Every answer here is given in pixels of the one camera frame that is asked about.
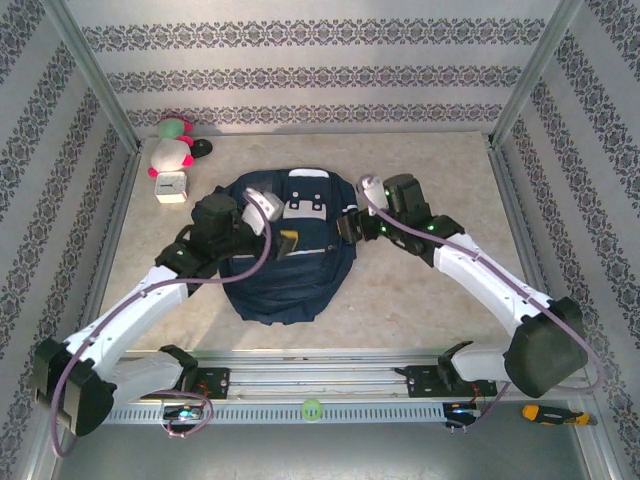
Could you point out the navy blue backpack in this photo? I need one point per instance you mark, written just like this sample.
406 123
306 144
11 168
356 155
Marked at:
280 290

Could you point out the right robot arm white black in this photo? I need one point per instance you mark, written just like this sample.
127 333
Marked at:
480 285

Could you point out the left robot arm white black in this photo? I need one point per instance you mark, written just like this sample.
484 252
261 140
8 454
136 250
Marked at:
135 305

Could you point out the white square clock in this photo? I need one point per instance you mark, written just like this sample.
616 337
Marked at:
171 186

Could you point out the black round disc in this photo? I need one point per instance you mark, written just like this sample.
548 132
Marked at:
203 148

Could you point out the white pink green plush toy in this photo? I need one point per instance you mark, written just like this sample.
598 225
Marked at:
170 155

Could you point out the yellow black screwdriver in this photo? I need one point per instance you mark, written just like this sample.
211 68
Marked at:
550 415

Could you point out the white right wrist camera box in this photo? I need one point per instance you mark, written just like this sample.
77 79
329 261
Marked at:
374 192

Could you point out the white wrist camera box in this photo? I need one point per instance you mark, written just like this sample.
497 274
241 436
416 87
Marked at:
262 210
374 192

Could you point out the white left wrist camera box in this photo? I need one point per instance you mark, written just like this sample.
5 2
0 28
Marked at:
262 210

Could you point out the aluminium table edge rail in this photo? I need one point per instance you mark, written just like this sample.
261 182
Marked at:
122 200
515 215

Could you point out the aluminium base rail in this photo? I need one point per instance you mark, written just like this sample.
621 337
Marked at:
320 382

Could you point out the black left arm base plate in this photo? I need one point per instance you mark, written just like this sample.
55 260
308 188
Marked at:
215 382

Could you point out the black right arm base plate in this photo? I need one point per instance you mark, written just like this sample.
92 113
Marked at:
422 382

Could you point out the aluminium frame post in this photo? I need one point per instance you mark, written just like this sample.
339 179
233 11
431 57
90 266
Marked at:
85 65
540 60

